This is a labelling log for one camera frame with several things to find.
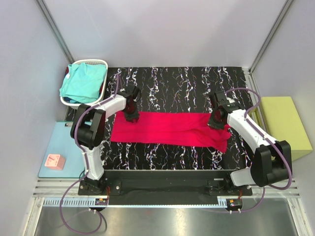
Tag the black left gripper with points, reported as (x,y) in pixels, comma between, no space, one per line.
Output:
(131,115)

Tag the blue t shirt in basket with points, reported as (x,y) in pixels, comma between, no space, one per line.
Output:
(69,100)

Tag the white laundry basket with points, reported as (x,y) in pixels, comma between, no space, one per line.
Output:
(102,89)

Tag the red t shirt in basket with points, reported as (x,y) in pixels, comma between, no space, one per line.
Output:
(66,73)

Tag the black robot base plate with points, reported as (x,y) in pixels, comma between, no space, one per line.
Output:
(163,187)

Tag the turquoise t shirt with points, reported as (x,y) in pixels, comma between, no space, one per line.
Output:
(84,82)

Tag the pink t shirt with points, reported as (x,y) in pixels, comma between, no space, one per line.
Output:
(179,129)

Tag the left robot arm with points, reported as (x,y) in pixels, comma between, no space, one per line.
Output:
(88,132)

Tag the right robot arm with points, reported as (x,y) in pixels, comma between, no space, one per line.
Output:
(271,162)

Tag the pink numbered block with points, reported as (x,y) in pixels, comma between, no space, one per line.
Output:
(55,162)

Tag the yellow green drawer box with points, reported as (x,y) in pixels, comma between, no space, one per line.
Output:
(282,121)

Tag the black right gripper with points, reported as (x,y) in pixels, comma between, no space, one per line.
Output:
(212,125)

